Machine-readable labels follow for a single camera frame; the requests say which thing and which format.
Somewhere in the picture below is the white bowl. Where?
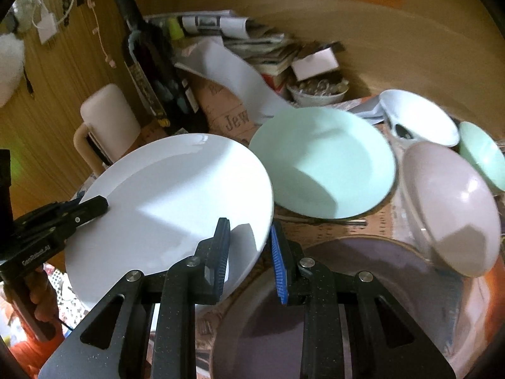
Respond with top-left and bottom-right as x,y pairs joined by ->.
379,89 -> 460,147

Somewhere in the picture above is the mint green plate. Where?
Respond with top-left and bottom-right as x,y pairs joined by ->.
248,106 -> 397,220

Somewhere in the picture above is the purple plate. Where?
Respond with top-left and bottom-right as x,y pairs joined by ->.
211,235 -> 486,379

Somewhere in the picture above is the small bowl of beads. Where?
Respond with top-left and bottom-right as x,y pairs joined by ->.
286,77 -> 350,107

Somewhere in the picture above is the orange garment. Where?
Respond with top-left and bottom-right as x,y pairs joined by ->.
0,296 -> 75,366

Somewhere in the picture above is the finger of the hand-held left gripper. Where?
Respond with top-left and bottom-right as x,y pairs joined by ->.
59,196 -> 110,229

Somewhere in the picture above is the stack of books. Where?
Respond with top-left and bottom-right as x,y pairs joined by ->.
225,27 -> 302,87

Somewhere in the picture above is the pale pink mug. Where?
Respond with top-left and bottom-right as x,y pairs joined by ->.
73,84 -> 143,176

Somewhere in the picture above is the dark wine bottle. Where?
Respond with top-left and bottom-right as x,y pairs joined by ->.
114,0 -> 208,137

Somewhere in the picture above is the newspaper print tablecloth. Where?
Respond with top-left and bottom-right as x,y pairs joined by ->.
75,75 -> 435,379

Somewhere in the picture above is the polka dot cloth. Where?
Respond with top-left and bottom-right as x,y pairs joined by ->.
43,268 -> 91,332

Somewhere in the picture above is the white charger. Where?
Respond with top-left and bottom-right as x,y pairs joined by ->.
37,14 -> 58,44

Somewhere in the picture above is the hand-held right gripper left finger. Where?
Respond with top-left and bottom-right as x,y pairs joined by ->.
38,217 -> 231,379

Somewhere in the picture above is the white plate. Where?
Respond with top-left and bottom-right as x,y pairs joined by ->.
64,133 -> 275,313

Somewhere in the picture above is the person's left hand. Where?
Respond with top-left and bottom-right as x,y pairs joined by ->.
24,262 -> 64,334

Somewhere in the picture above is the orange cloth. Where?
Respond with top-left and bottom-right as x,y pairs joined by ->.
471,253 -> 505,324

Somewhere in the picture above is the pink bowl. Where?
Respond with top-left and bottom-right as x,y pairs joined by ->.
400,141 -> 502,278

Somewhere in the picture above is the white card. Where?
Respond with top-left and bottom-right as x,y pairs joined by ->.
291,47 -> 340,81

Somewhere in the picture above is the white plush toy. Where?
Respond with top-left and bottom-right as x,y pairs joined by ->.
10,0 -> 44,34

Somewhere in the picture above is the black cable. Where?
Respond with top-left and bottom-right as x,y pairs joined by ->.
21,67 -> 36,96

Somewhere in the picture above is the white paper sheet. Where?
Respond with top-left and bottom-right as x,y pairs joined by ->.
174,39 -> 294,127

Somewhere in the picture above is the white fluffy pom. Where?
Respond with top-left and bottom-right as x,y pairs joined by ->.
0,33 -> 26,107

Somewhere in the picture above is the mint green bowl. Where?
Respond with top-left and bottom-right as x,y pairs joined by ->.
458,121 -> 505,194

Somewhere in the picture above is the white cable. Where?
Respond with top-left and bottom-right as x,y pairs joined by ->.
85,0 -> 116,69

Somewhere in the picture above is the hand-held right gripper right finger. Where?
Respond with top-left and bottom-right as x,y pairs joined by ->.
270,221 -> 454,379

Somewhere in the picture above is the yellow-green marker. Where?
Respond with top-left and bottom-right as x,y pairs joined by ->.
168,18 -> 186,40

